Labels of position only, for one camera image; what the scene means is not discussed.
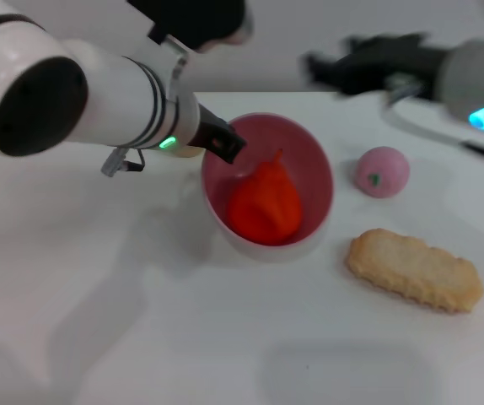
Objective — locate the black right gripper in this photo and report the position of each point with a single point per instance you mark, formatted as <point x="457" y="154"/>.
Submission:
<point x="394" y="63"/>

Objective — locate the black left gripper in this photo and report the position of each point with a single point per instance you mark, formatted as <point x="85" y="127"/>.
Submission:
<point x="208" y="124"/>

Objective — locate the orange toy fruit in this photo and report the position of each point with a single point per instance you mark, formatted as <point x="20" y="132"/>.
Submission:
<point x="265" y="206"/>

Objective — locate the pink plastic bowl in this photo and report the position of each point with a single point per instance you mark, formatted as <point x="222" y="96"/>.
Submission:
<point x="305" y="169"/>

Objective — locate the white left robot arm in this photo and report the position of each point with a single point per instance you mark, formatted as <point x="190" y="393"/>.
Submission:
<point x="77" y="97"/>

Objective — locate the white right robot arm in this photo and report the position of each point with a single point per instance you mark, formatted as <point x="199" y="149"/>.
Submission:
<point x="478" y="84"/>

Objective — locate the beige round bun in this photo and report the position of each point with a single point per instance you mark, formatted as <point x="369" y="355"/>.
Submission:
<point x="183" y="151"/>

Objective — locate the pink toy peach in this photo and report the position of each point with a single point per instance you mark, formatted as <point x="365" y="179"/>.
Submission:
<point x="383" y="171"/>

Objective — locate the long golden toast bread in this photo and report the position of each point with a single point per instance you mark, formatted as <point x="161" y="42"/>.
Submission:
<point x="415" y="270"/>

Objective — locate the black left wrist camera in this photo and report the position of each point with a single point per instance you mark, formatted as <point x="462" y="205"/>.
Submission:
<point x="191" y="19"/>

